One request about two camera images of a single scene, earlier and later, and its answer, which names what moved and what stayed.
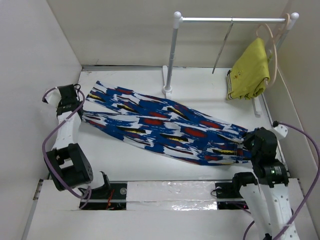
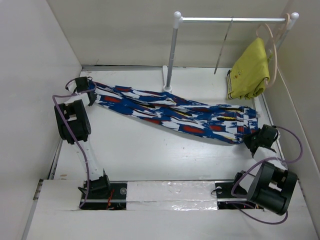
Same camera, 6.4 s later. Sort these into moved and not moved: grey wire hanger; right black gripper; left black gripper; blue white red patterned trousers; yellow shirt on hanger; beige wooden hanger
Moved: left black gripper; blue white red patterned trousers
Not moved: beige wooden hanger; grey wire hanger; yellow shirt on hanger; right black gripper
